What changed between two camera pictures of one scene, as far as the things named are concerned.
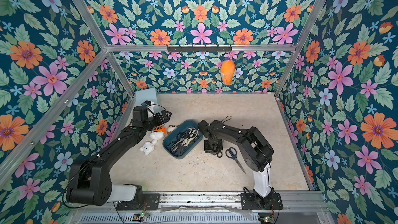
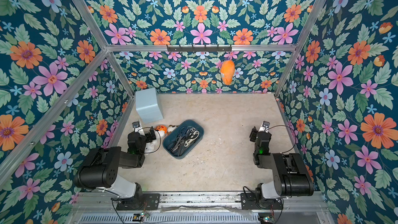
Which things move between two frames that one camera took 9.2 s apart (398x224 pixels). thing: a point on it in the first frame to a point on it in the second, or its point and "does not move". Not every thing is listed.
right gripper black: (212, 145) to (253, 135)
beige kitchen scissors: (194, 135) does not move
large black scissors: (173, 147) does not move
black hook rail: (199, 49) does not move
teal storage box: (180, 140) does not move
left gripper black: (165, 119) to (152, 136)
